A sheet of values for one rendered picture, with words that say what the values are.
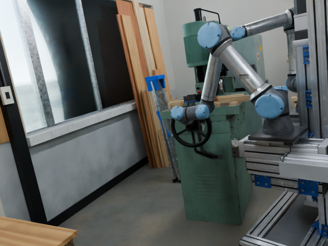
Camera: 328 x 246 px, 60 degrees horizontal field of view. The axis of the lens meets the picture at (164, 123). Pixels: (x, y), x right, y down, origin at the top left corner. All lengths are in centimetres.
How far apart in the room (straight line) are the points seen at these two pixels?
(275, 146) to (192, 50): 96
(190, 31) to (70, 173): 170
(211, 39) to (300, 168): 69
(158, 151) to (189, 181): 140
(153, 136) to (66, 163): 116
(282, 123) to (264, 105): 21
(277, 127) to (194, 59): 89
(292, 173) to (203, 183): 97
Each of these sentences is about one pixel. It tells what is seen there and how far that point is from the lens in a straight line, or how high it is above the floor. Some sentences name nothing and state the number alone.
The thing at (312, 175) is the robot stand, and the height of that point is 68.
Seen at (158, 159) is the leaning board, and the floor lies 12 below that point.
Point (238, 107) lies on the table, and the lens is 197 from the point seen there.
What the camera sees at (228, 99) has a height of 92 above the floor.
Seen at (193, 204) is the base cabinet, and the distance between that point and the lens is 234.
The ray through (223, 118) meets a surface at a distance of 201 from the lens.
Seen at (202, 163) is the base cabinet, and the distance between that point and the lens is 216.
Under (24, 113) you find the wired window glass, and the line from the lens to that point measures 266.
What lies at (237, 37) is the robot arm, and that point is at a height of 133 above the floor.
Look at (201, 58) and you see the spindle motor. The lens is 210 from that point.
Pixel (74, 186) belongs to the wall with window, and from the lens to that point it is 293.
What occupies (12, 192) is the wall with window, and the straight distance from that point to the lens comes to 254.
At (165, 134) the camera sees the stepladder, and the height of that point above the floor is 53.
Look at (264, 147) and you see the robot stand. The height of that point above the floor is 75.
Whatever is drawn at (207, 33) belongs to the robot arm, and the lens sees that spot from 137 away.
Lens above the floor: 122
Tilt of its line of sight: 11 degrees down
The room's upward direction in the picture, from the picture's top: 9 degrees counter-clockwise
